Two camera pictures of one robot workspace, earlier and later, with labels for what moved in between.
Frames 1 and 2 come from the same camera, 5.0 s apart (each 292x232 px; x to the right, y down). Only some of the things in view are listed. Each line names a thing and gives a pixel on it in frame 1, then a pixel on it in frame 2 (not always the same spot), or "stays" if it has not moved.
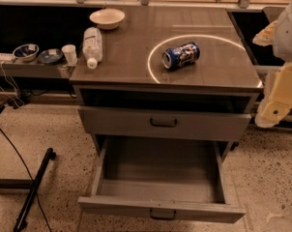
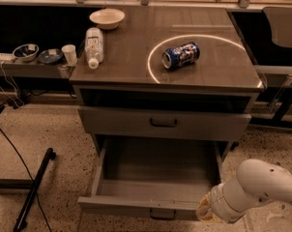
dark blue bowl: [50, 55] stays
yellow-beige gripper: [289, 36] -> [218, 199]
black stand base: [25, 184] stays
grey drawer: [161, 179] stays
